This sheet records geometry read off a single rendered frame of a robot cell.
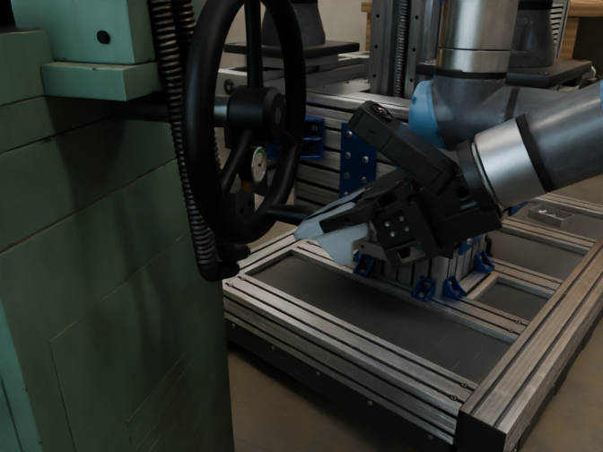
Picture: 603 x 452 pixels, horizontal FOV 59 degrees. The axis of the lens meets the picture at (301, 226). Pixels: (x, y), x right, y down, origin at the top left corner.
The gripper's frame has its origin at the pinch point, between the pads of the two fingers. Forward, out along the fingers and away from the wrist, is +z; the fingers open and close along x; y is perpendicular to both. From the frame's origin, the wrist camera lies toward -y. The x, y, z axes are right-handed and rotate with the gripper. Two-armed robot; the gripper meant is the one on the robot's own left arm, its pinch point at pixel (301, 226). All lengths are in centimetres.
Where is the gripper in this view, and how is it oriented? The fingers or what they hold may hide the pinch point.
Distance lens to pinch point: 58.9
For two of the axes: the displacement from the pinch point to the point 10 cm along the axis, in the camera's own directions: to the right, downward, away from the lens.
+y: 4.7, 8.6, 2.1
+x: 3.2, -3.9, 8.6
